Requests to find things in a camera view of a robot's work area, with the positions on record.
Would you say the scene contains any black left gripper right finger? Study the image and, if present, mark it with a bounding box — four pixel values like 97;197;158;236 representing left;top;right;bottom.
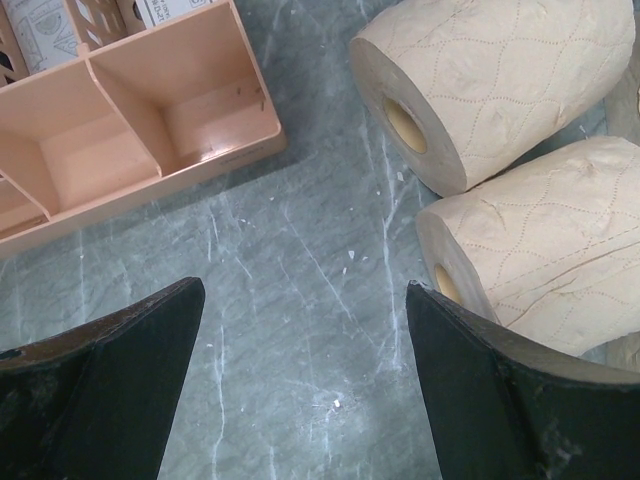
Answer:
406;281;639;479

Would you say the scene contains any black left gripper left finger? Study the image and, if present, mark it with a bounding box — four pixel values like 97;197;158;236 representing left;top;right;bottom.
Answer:
1;277;205;479

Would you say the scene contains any brown toilet roll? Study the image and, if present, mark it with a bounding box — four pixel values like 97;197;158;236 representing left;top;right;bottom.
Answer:
416;136;639;356
349;0;636;197

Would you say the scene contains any peach plastic file organizer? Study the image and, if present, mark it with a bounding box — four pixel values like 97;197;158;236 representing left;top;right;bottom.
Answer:
1;1;286;257

